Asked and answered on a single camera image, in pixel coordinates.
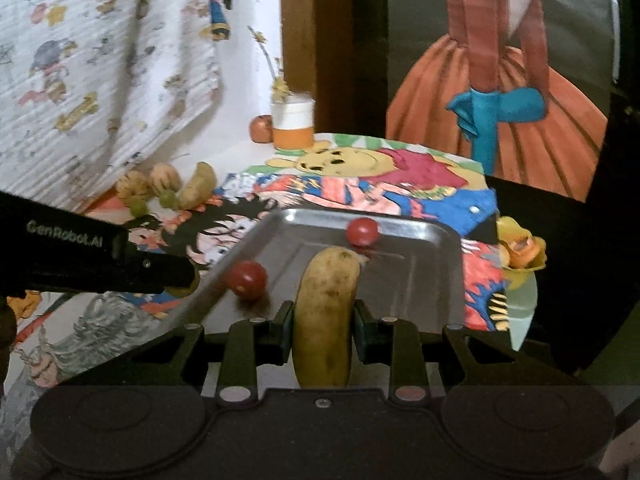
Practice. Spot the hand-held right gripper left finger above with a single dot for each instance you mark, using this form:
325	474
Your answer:
285	331

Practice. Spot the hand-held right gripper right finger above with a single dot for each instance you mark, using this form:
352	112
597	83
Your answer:
361	333

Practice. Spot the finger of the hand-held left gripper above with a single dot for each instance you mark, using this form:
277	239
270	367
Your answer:
160	272

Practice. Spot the spotted yellow banana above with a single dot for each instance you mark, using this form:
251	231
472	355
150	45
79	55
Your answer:
325	310

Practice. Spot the metal tray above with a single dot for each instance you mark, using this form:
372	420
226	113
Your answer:
405	285

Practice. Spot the red cherry tomato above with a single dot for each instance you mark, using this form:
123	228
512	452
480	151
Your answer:
362	231
246	280

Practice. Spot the green grape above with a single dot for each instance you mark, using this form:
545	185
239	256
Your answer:
170	200
137	206

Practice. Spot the cartoon children print mat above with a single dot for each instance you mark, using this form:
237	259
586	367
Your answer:
100	330

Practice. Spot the colourful cartoon tablecloth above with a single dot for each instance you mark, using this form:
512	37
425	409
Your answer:
350	185

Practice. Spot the red apple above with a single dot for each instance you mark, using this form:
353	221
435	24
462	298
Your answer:
261	129

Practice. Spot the white cartoon printed sheet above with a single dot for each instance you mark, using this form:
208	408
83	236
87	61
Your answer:
100	85

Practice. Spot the yellow artificial flower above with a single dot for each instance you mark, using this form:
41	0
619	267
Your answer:
520	247

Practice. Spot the white and orange jar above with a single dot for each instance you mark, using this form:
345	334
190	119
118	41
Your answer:
293	125

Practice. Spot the dried yellow flowers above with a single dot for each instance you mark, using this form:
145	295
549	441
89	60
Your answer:
280	87

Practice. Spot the wall poster with orange dress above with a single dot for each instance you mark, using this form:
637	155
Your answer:
435	90

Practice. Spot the wooden post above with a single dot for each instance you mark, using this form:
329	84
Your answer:
297	20

